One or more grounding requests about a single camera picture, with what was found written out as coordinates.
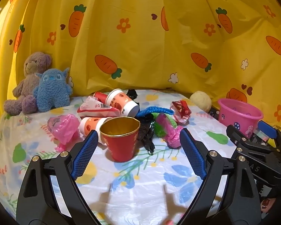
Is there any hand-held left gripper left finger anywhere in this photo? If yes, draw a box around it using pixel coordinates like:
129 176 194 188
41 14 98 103
16 129 101 225

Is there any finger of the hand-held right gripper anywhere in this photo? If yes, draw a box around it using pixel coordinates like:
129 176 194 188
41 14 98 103
227 125 281 169
258 120 281 151

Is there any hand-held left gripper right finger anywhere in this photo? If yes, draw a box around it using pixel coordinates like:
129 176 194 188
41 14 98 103
178 128 263 225

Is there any pink plastic bag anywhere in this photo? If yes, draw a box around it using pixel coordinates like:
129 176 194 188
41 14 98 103
47 114 81 152
156 114 184 149

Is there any pink plastic bucket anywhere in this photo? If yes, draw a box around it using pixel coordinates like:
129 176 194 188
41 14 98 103
217 98 264 139

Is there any white red paper cup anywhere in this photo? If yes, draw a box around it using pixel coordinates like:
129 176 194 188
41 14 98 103
105 88 140 118
79 117 113 137

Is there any green foam net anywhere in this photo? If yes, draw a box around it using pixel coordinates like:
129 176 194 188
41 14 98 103
152 112 178 136

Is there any red candy wrapper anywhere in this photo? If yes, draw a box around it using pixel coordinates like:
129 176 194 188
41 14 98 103
170 100 192 124

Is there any white red snack packet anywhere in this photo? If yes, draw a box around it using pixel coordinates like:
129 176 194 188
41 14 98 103
77 96 122 119

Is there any blue foam net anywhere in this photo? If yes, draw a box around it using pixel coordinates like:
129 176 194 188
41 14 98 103
135 105 174 119

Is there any person's right hand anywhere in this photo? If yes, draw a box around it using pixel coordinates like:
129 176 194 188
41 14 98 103
260 197 278 214

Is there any black printed cloth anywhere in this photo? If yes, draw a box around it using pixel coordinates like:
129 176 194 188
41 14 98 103
209 105 222 120

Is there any cream plush ball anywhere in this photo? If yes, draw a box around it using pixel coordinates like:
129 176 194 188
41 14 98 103
190 91 212 112

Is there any floral plastic tablecloth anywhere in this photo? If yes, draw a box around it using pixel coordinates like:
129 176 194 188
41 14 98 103
0 89 260 225

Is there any blue plush monster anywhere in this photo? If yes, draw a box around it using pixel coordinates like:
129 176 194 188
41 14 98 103
33 67 73 113

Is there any purple teddy bear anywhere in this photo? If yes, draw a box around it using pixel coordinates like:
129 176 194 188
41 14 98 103
3 52 53 116

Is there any yellow carrot print curtain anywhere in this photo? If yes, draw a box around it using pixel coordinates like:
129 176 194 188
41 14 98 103
0 0 281 132

